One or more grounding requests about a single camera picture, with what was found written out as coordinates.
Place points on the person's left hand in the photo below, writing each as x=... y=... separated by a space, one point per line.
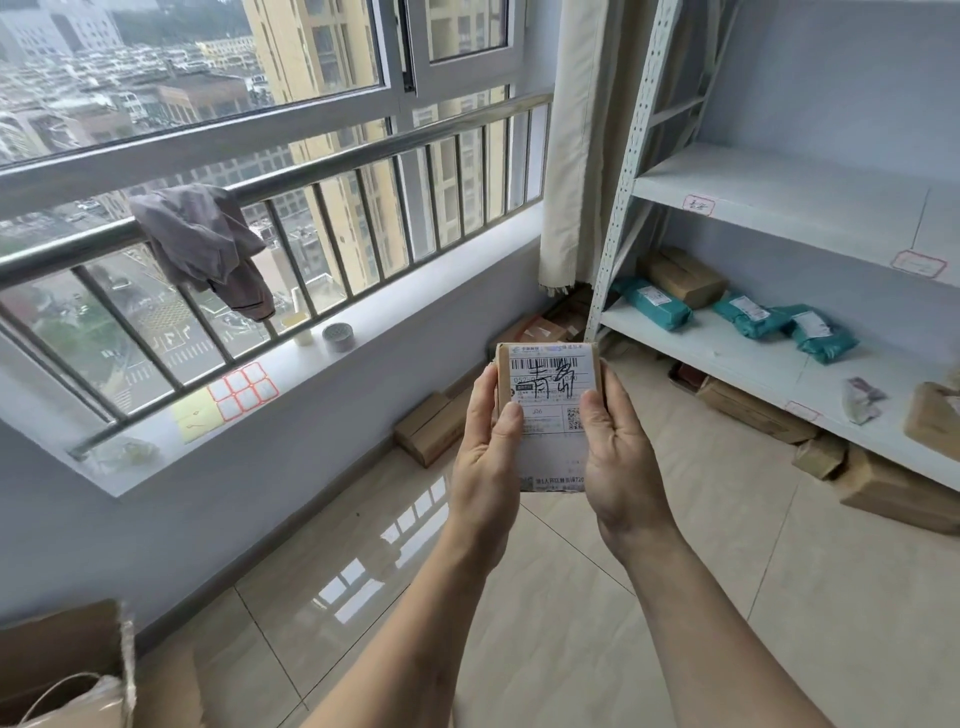
x=484 y=487

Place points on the person's right hand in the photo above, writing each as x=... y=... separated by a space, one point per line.
x=622 y=487

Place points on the plain small cardboard box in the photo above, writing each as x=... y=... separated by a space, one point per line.
x=551 y=375

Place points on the white metal shelf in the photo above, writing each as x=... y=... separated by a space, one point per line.
x=787 y=187

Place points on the person's right forearm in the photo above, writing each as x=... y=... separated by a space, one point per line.
x=712 y=645

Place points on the person's left forearm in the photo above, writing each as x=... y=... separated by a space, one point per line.
x=420 y=645

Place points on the dark red flat box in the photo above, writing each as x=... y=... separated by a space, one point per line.
x=684 y=377

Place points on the small brown cardboard box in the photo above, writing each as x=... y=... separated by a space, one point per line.
x=820 y=457

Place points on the beige tiled floor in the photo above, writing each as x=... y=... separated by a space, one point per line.
x=862 y=600

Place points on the large cardboard box black logo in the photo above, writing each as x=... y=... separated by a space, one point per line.
x=52 y=645

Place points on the white window sill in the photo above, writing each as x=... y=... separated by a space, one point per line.
x=420 y=300

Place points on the grey tape roll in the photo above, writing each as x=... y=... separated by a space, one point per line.
x=340 y=337

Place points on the brown taped parcel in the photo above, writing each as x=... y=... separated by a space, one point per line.
x=682 y=277

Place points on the small white bottle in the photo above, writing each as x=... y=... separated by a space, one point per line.
x=303 y=334

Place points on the grey plastic parcel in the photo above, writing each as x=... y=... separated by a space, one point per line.
x=862 y=401

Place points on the red-bordered label sheet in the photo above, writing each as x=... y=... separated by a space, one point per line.
x=244 y=391

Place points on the yellow paper sheet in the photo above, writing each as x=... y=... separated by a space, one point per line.
x=196 y=416

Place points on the steel guard railing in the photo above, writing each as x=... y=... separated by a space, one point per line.
x=375 y=153

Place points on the crumpled clear plastic bag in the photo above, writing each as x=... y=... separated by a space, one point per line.
x=127 y=454

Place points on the grey cloth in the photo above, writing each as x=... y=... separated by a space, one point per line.
x=202 y=240

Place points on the beige curtain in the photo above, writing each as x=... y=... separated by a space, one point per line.
x=585 y=112

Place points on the white sliding window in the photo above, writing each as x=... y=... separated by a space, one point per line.
x=187 y=146

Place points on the white plastic bag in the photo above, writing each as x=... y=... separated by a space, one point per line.
x=75 y=705

